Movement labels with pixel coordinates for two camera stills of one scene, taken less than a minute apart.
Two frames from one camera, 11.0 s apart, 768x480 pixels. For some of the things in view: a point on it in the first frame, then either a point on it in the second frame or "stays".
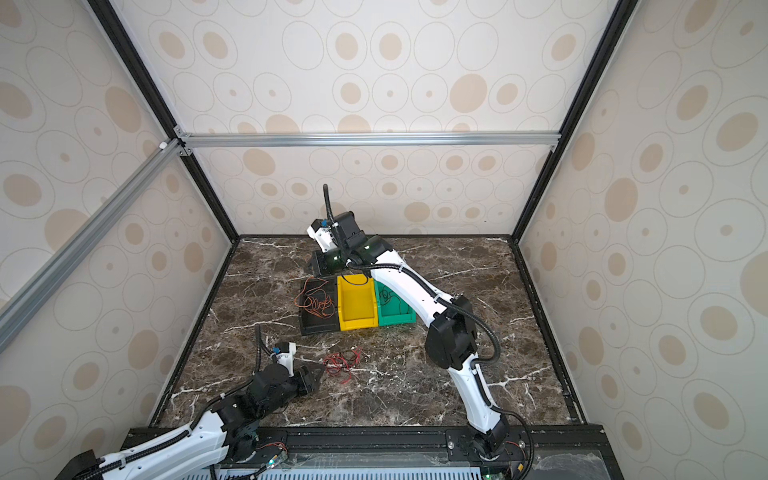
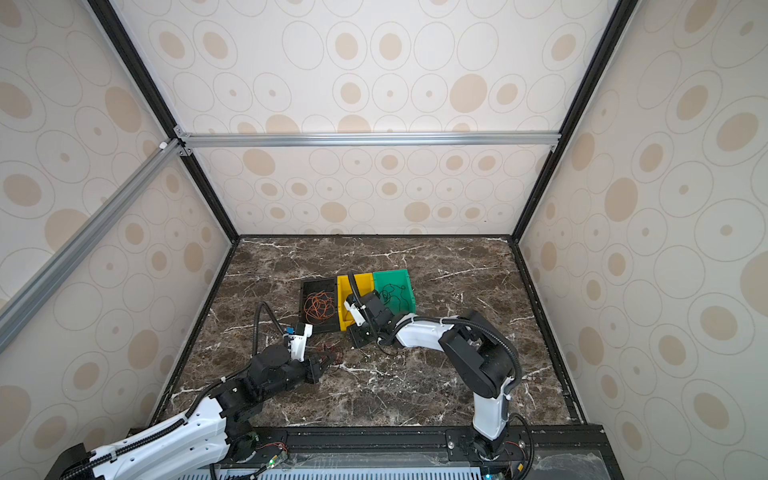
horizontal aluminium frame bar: (204, 140) stays
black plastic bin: (319, 305) stays
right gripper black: (318, 264) → (354, 339)
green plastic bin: (391, 309) stays
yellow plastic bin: (357, 303) stays
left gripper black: (304, 380) → (313, 370)
